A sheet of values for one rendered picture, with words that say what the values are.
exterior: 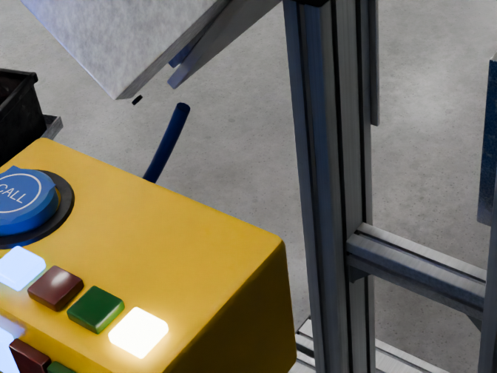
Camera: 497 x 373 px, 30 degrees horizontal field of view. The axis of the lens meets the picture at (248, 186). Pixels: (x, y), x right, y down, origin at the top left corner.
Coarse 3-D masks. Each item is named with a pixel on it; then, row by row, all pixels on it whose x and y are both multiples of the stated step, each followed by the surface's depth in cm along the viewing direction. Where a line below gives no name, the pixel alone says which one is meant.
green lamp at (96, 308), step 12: (96, 288) 40; (84, 300) 39; (96, 300) 39; (108, 300) 39; (120, 300) 39; (72, 312) 39; (84, 312) 39; (96, 312) 38; (108, 312) 38; (120, 312) 39; (84, 324) 38; (96, 324) 38; (108, 324) 39
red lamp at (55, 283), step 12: (48, 276) 40; (60, 276) 40; (72, 276) 40; (36, 288) 40; (48, 288) 40; (60, 288) 40; (72, 288) 40; (36, 300) 40; (48, 300) 39; (60, 300) 39
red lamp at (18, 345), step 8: (16, 344) 40; (24, 344) 40; (16, 352) 40; (24, 352) 40; (32, 352) 40; (40, 352) 40; (16, 360) 41; (24, 360) 40; (32, 360) 40; (40, 360) 40; (48, 360) 40; (24, 368) 41; (32, 368) 40; (40, 368) 40
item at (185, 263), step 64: (64, 192) 45; (128, 192) 45; (0, 256) 43; (64, 256) 42; (128, 256) 42; (192, 256) 41; (256, 256) 41; (0, 320) 41; (64, 320) 39; (192, 320) 38; (256, 320) 42
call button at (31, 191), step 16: (0, 176) 45; (16, 176) 45; (32, 176) 45; (48, 176) 45; (0, 192) 44; (16, 192) 44; (32, 192) 44; (48, 192) 44; (0, 208) 44; (16, 208) 43; (32, 208) 43; (48, 208) 44; (0, 224) 43; (16, 224) 43; (32, 224) 43
